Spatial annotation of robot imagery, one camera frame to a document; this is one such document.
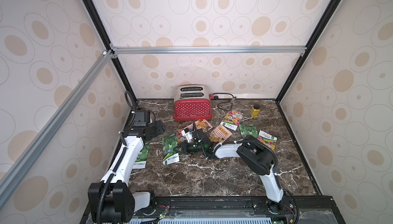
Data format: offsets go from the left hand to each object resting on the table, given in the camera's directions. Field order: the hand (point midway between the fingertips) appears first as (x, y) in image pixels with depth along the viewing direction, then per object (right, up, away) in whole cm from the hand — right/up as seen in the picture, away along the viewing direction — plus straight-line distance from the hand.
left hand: (165, 126), depth 82 cm
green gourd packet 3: (+50, -4, +20) cm, 54 cm away
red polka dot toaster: (+14, +14, +12) cm, 23 cm away
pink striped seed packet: (+20, -1, +23) cm, 30 cm away
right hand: (+7, -12, +3) cm, 14 cm away
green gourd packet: (-16, -21, +6) cm, 27 cm away
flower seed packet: (+13, -3, +3) cm, 14 cm away
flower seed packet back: (+42, +2, +26) cm, 49 cm away
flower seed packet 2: (+62, -10, +16) cm, 65 cm away
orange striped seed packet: (+32, -7, +17) cm, 37 cm away
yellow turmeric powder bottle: (+56, +9, +21) cm, 61 cm away
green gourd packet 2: (+2, -13, +4) cm, 14 cm away
